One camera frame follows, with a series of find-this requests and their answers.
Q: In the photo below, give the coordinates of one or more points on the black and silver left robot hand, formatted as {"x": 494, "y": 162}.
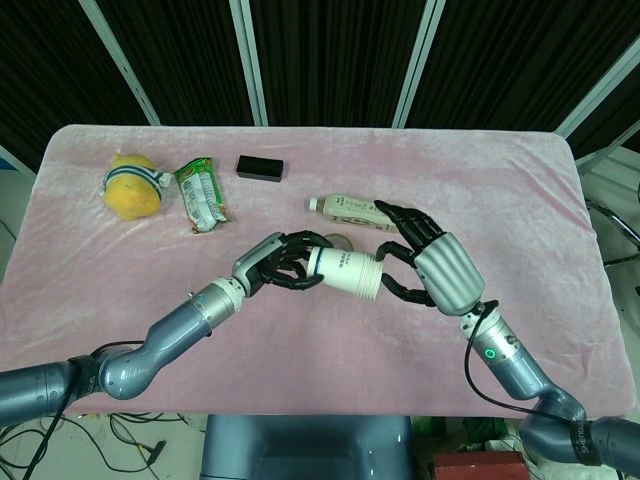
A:
{"x": 260, "y": 255}

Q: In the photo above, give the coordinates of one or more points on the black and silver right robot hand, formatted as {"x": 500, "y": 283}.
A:
{"x": 450, "y": 270}

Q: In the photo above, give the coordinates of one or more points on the white paper cup with print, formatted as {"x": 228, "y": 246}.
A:
{"x": 340, "y": 267}

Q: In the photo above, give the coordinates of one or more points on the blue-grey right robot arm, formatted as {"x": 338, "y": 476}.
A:
{"x": 520, "y": 370}

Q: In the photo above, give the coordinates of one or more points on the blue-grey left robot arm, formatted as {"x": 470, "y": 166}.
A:
{"x": 170, "y": 330}

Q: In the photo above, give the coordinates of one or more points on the yellow adhesive tape roll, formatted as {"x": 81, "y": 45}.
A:
{"x": 340, "y": 241}

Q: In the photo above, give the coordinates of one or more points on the green snack packet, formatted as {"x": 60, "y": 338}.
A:
{"x": 202, "y": 195}

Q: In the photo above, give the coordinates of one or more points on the black rectangular box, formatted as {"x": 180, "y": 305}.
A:
{"x": 260, "y": 168}

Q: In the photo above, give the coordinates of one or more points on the pink velvet tablecloth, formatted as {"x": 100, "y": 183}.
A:
{"x": 310, "y": 155}

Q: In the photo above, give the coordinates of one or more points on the yellow plush toy striped scarf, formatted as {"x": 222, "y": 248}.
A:
{"x": 132, "y": 192}

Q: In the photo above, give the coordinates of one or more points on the dark green bag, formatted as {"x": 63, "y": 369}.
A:
{"x": 482, "y": 427}

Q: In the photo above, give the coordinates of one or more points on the blue-grey robot torso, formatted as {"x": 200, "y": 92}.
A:
{"x": 305, "y": 445}

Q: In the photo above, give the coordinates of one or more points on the red box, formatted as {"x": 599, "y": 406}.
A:
{"x": 475, "y": 465}

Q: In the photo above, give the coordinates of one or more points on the black metal chair frame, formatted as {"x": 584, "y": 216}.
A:
{"x": 617, "y": 220}

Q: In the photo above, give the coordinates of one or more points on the white partition frame post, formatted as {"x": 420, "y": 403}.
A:
{"x": 250, "y": 60}
{"x": 417, "y": 65}
{"x": 595, "y": 90}
{"x": 125, "y": 65}

